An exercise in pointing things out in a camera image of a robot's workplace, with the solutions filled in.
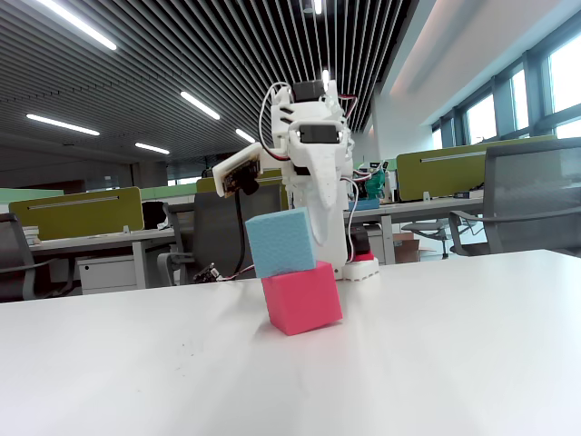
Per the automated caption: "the blue foam cube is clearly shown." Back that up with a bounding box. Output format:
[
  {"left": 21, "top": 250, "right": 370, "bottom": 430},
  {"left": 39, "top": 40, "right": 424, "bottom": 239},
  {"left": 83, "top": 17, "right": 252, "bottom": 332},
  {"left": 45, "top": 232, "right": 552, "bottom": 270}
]
[{"left": 244, "top": 207, "right": 318, "bottom": 279}]

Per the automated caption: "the black camera cable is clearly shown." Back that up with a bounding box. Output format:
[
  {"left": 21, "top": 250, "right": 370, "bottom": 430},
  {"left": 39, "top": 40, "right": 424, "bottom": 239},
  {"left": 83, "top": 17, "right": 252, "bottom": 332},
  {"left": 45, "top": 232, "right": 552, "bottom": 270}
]
[{"left": 231, "top": 193, "right": 250, "bottom": 281}]

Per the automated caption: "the white drawer pedestal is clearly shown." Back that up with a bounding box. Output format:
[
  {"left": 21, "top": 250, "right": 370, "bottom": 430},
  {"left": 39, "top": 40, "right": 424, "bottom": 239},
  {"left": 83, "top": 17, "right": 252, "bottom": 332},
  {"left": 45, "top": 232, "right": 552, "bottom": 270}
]
[{"left": 74, "top": 254, "right": 137, "bottom": 295}]

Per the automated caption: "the light grey swivel chair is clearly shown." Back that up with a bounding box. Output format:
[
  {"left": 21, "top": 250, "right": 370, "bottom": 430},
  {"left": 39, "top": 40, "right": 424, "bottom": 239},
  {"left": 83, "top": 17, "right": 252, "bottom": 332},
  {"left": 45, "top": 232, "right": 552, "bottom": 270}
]
[{"left": 401, "top": 217, "right": 450, "bottom": 260}]

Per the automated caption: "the teal green desk object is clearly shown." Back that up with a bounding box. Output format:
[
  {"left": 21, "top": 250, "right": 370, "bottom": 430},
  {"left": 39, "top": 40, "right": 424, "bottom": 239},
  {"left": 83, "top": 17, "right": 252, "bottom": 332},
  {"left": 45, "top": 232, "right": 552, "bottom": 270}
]
[{"left": 365, "top": 171, "right": 387, "bottom": 201}]

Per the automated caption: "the grey mesh office chair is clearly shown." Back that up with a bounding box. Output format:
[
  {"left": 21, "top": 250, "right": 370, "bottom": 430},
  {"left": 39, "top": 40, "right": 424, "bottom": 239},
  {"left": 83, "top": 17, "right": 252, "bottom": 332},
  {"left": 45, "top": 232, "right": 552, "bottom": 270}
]
[{"left": 448, "top": 138, "right": 581, "bottom": 258}]

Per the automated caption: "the wrist camera board white mount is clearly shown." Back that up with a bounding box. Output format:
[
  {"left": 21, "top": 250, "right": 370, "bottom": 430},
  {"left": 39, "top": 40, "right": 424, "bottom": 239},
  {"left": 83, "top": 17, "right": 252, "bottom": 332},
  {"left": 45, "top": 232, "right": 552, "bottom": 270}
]
[{"left": 212, "top": 142, "right": 265, "bottom": 200}]

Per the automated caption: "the red foam cube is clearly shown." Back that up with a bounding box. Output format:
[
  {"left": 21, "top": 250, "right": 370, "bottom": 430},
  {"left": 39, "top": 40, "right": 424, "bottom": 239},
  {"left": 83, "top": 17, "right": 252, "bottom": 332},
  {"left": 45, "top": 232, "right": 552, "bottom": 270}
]
[{"left": 261, "top": 260, "right": 343, "bottom": 337}]

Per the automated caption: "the olive green desk divider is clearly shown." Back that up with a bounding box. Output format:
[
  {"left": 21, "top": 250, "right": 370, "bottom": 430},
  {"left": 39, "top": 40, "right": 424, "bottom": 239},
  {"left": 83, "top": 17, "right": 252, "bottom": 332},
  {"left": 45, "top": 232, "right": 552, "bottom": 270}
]
[
  {"left": 395, "top": 134, "right": 558, "bottom": 203},
  {"left": 8, "top": 185, "right": 145, "bottom": 242}
]

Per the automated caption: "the large glass window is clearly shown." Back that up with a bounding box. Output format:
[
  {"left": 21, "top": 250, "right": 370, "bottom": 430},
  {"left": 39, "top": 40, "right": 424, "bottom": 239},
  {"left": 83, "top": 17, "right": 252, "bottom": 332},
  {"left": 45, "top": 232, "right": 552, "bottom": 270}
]
[{"left": 430, "top": 26, "right": 581, "bottom": 142}]

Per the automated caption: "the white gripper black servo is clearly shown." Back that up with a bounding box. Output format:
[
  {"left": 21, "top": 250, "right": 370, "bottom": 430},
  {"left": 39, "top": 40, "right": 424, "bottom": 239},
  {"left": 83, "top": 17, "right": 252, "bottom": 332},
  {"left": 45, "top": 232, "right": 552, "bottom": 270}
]
[{"left": 271, "top": 81, "right": 354, "bottom": 244}]

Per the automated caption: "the light green desk divider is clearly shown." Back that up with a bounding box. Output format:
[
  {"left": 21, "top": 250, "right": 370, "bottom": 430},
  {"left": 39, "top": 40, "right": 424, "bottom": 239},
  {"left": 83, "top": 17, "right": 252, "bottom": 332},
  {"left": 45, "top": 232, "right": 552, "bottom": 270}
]
[{"left": 0, "top": 188, "right": 64, "bottom": 214}]

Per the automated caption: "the black bag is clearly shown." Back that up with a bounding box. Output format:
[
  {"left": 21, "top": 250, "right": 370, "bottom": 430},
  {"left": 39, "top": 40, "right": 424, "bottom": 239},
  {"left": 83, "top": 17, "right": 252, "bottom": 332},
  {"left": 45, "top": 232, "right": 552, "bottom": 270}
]
[{"left": 142, "top": 201, "right": 169, "bottom": 231}]

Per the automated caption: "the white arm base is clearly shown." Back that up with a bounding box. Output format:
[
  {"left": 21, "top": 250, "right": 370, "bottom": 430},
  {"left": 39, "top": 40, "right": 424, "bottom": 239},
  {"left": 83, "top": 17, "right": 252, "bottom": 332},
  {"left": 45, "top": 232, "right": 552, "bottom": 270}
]
[{"left": 340, "top": 252, "right": 381, "bottom": 283}]

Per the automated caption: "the black office chair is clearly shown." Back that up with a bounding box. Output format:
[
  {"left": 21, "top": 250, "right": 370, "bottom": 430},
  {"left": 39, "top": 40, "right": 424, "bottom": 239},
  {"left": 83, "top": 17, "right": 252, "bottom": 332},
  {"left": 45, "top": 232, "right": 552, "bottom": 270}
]
[{"left": 156, "top": 183, "right": 291, "bottom": 287}]

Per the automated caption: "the red white board wire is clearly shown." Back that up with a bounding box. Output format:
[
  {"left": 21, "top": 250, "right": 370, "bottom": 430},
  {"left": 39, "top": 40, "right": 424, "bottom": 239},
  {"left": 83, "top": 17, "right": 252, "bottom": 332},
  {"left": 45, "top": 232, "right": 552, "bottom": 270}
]
[{"left": 212, "top": 265, "right": 262, "bottom": 282}]

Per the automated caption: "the brown cardboard box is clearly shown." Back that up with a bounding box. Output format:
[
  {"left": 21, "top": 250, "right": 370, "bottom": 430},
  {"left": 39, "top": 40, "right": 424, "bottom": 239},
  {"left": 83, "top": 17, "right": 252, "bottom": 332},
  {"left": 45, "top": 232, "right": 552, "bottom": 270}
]
[{"left": 393, "top": 232, "right": 437, "bottom": 264}]

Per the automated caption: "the white office desk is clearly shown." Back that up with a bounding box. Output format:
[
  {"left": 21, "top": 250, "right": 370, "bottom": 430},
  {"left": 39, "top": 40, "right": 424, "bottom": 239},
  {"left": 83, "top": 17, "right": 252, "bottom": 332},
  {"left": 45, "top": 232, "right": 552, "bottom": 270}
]
[
  {"left": 29, "top": 226, "right": 182, "bottom": 292},
  {"left": 344, "top": 197, "right": 487, "bottom": 264}
]

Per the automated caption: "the red white black servo wire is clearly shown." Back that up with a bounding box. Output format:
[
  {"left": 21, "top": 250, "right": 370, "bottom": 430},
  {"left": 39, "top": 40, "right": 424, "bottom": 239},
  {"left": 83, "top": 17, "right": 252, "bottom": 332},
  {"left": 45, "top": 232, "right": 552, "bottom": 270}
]
[
  {"left": 258, "top": 83, "right": 291, "bottom": 161},
  {"left": 338, "top": 93, "right": 359, "bottom": 133}
]

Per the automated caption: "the dark grey office chair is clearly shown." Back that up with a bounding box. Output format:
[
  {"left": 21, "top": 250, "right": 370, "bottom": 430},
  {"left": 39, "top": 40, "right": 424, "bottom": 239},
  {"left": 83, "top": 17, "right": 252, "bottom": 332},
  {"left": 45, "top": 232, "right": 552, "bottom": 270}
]
[{"left": 0, "top": 212, "right": 76, "bottom": 303}]

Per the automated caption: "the small black connector board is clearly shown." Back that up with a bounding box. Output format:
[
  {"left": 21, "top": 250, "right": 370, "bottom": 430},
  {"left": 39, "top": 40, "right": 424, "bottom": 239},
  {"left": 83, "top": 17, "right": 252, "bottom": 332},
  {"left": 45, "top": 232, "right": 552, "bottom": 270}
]
[{"left": 192, "top": 262, "right": 222, "bottom": 283}]

